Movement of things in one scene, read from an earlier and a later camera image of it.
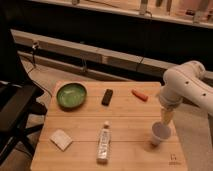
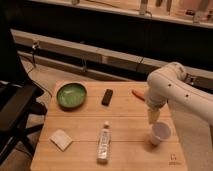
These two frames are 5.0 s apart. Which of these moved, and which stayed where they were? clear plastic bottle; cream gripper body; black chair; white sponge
Moved: cream gripper body
Stayed: clear plastic bottle; white sponge; black chair
